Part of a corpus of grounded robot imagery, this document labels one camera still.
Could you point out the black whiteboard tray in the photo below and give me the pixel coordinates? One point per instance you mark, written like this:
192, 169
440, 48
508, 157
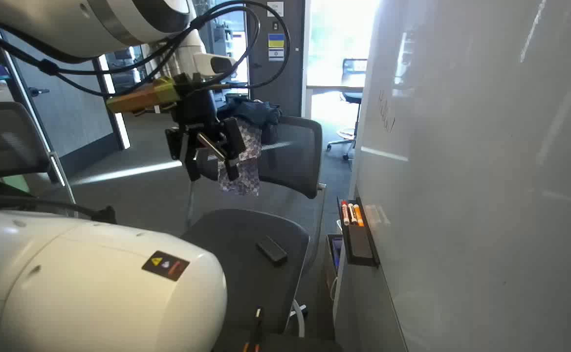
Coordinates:
344, 228

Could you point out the black whiteboard eraser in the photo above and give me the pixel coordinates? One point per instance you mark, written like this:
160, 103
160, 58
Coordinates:
360, 247

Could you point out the dark blue cloth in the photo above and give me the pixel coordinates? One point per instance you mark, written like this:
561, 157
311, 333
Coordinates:
254, 112

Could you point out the grey chair seat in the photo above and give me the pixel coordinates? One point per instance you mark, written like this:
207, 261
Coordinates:
252, 282

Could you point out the black eraser on seat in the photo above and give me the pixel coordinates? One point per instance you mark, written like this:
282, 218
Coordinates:
272, 251

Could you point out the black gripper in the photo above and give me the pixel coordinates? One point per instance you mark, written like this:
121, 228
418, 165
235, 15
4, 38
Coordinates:
197, 126

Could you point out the background office chair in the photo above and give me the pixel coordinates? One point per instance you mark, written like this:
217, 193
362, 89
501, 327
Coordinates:
352, 79

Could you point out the orange marker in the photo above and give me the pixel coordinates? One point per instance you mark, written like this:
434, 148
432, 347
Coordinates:
344, 214
358, 218

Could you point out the patterned purple cloth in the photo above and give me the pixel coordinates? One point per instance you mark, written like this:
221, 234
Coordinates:
246, 183

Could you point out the dark door with sign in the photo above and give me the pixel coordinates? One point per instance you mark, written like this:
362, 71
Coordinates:
276, 61

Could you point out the dark mesh chair backrest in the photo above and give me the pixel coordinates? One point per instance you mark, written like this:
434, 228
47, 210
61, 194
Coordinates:
291, 155

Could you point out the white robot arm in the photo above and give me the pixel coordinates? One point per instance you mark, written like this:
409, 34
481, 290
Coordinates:
72, 284

